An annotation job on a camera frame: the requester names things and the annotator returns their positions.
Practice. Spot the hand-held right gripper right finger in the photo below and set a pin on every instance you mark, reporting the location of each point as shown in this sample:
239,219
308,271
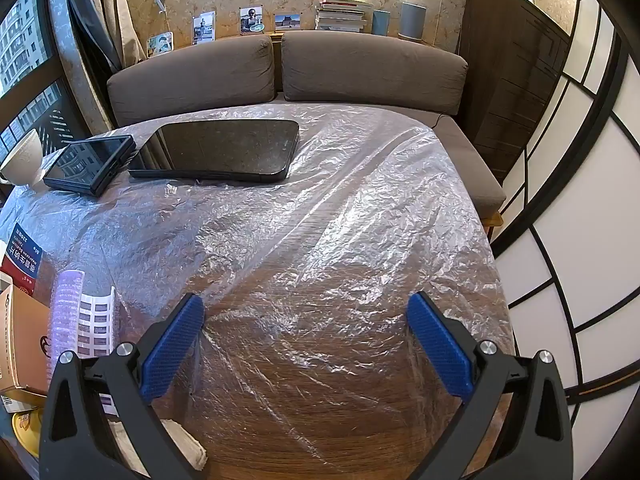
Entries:
440,347

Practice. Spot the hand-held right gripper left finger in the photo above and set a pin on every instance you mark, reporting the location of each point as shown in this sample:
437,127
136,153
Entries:
170,347

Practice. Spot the beige paper tissue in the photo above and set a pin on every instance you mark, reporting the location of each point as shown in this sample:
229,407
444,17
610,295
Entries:
187,447

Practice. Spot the white box with purple squares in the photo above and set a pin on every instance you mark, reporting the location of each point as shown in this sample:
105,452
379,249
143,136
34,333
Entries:
95,322

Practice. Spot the purple plastic cup stack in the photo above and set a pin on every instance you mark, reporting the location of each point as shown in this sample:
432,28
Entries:
67,310

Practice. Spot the white panel sliding door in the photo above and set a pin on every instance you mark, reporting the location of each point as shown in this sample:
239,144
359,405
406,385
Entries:
560,270

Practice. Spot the yellow cup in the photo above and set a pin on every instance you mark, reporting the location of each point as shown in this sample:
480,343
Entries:
25,430

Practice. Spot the red and blue box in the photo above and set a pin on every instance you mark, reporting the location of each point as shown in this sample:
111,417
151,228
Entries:
25,255

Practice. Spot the brown sofa seat cushion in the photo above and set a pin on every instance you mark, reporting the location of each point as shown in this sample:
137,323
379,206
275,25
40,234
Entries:
470,170

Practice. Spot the small black tablet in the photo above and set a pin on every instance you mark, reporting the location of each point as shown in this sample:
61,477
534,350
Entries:
85,162

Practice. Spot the large black tablet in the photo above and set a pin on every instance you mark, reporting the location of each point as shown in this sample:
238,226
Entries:
225,147

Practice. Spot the white ceramic cup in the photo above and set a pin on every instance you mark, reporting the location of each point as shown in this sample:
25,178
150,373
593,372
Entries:
22,157

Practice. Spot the dark wooden cabinet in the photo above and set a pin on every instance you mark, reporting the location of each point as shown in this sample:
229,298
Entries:
515,85

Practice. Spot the photo card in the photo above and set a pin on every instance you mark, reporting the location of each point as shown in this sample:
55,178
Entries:
160,45
287,22
252,20
205,27

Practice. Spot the patterned sheer curtain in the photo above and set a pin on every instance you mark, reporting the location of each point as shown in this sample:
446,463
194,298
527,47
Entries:
70,60

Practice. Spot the small blue container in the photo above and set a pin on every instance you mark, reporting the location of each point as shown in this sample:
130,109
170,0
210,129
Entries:
381,22

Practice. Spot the beige curtain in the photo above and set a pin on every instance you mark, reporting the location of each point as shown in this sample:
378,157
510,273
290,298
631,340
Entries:
125,10

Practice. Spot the stack of books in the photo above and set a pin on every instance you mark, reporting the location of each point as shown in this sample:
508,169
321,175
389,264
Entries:
342,15

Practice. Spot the window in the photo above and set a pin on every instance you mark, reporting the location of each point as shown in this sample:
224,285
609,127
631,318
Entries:
20,35

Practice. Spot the wall hook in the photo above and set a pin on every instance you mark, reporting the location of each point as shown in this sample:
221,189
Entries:
160,4

